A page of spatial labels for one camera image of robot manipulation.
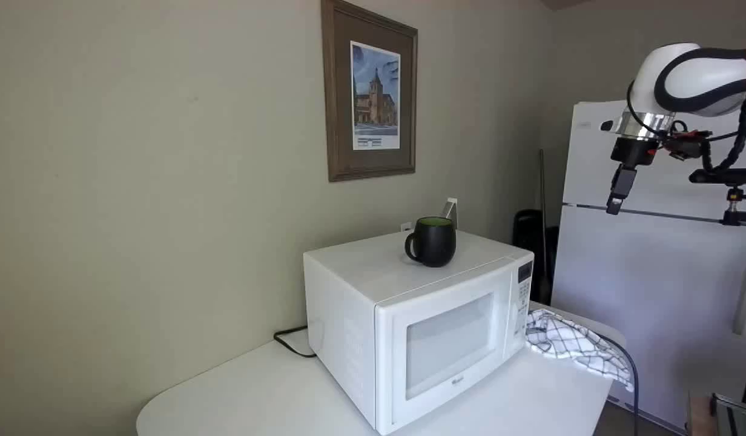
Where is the white checked dish towel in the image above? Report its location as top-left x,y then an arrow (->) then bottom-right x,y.
522,306 -> 636,397

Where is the black tower speaker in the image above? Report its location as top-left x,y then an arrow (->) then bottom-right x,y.
510,206 -> 559,309

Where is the black stereo camera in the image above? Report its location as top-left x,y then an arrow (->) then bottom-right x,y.
685,166 -> 746,189

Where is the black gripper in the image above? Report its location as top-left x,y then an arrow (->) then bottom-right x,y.
602,133 -> 662,219

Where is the brown framed church picture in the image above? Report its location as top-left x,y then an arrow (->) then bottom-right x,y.
319,0 -> 422,184

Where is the white refrigerator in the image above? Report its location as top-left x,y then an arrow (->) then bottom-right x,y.
550,98 -> 746,431

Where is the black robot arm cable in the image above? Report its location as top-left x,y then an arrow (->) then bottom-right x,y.
701,87 -> 746,174

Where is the black mug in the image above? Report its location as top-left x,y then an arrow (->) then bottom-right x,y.
403,213 -> 458,270

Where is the white microwave oven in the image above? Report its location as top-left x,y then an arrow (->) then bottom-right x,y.
301,229 -> 538,436

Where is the black microwave power cord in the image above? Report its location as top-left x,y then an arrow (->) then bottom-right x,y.
272,322 -> 319,361

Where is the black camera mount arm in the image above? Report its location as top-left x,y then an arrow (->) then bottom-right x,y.
720,184 -> 746,229

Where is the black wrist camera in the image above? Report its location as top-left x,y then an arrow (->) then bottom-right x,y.
662,129 -> 714,162

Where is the white microwave door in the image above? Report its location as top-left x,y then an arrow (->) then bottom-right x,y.
384,271 -> 514,431

